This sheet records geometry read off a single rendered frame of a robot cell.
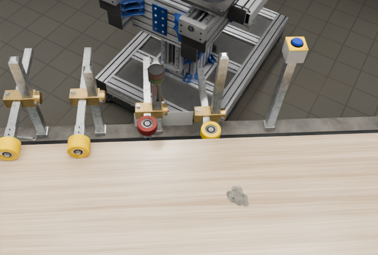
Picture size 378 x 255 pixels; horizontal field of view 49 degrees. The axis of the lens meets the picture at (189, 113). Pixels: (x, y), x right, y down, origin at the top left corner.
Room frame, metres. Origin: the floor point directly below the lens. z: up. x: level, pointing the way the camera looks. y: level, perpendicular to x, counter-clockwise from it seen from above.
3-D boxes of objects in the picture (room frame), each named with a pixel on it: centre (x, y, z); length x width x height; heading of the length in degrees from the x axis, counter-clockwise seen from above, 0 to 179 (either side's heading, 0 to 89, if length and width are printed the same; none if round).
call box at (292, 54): (1.14, -0.37, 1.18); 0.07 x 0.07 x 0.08; 8
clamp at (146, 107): (1.06, 0.16, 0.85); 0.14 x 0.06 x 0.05; 98
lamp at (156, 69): (1.02, 0.13, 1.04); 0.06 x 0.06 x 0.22; 8
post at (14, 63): (1.00, 0.63, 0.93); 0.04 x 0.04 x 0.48; 8
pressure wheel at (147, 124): (0.95, 0.16, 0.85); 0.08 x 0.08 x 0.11
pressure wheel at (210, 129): (0.95, -0.09, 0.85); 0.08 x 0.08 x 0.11
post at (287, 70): (1.14, -0.37, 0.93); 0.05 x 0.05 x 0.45; 8
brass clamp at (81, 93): (1.03, 0.41, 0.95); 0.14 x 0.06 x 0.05; 98
